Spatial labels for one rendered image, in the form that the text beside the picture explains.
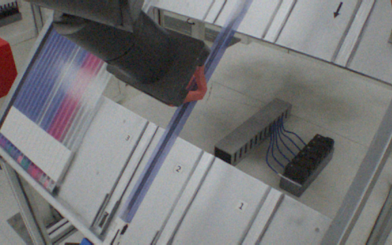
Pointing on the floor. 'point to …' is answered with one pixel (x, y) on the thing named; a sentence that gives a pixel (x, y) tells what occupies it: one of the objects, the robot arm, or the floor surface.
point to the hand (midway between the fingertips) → (195, 89)
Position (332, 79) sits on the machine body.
